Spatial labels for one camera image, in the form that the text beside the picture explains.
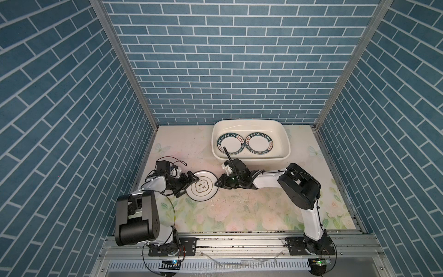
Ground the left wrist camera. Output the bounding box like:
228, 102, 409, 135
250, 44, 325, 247
170, 165, 182, 178

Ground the corner aluminium post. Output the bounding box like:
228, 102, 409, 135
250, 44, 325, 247
90, 0, 159, 132
313, 0, 393, 132

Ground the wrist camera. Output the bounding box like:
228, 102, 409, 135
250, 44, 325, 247
170, 165, 182, 178
222, 147, 248, 176

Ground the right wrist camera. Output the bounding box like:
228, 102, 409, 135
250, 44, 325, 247
222, 147, 248, 176

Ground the left corner aluminium post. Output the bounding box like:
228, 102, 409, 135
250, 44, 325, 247
90, 0, 159, 132

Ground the right corner aluminium post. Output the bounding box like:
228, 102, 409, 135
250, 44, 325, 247
313, 0, 393, 132

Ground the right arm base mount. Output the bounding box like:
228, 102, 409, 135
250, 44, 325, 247
284, 234, 336, 256

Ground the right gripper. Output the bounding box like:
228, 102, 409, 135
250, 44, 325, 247
213, 174, 243, 190

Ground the green rim plate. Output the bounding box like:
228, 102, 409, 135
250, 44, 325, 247
245, 132, 273, 155
216, 133, 245, 155

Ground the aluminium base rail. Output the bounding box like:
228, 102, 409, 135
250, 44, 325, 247
91, 231, 395, 277

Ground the white plastic bin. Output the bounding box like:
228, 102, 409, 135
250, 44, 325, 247
211, 120, 291, 165

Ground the white plate grey flower outline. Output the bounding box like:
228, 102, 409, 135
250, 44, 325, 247
186, 171, 219, 202

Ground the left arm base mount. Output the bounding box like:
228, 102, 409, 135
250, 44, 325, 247
148, 237, 197, 257

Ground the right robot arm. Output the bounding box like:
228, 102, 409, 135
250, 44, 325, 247
215, 159, 332, 255

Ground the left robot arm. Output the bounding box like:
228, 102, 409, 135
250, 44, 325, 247
114, 157, 200, 257

